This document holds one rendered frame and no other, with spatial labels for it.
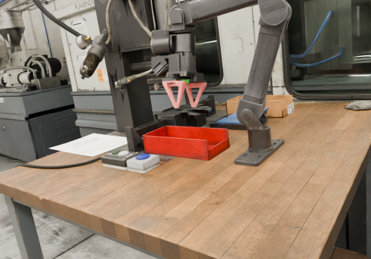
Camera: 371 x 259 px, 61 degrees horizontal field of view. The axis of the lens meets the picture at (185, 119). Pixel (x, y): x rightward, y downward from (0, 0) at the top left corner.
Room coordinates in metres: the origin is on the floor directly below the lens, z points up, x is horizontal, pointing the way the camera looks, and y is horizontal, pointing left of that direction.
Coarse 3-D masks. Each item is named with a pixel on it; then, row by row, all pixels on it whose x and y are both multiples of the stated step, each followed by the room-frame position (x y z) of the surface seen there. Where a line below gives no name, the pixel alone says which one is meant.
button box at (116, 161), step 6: (102, 156) 0.91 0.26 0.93; (108, 156) 0.90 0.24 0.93; (114, 156) 0.89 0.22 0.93; (120, 156) 0.88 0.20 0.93; (126, 156) 0.87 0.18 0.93; (132, 156) 0.87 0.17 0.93; (84, 162) 0.94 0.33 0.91; (90, 162) 0.95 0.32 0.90; (102, 162) 0.91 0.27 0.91; (108, 162) 0.89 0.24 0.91; (114, 162) 0.87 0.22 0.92; (120, 162) 0.85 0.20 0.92; (120, 168) 0.86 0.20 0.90; (126, 168) 0.85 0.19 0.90
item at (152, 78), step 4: (132, 64) 1.29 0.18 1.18; (136, 64) 1.28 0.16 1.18; (140, 64) 1.26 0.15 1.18; (144, 64) 1.25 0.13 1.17; (148, 64) 1.24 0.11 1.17; (132, 68) 1.29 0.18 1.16; (136, 68) 1.28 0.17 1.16; (140, 68) 1.27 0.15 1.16; (144, 68) 1.25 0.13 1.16; (148, 68) 1.24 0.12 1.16; (196, 68) 1.24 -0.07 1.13; (148, 76) 1.15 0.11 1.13; (152, 76) 1.14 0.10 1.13; (156, 76) 1.13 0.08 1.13; (164, 76) 1.11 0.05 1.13; (148, 80) 1.15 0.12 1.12; (152, 80) 1.14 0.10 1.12; (156, 80) 1.13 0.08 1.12; (160, 80) 1.12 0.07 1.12; (156, 84) 1.16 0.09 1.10; (156, 88) 1.16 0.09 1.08
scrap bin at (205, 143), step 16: (160, 128) 1.05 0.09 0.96; (176, 128) 1.04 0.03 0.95; (192, 128) 1.00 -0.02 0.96; (208, 128) 0.96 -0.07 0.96; (144, 144) 0.98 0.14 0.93; (160, 144) 0.93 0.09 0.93; (176, 144) 0.89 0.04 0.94; (192, 144) 0.86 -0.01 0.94; (208, 144) 0.96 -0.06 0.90; (224, 144) 0.90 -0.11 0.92; (208, 160) 0.83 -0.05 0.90
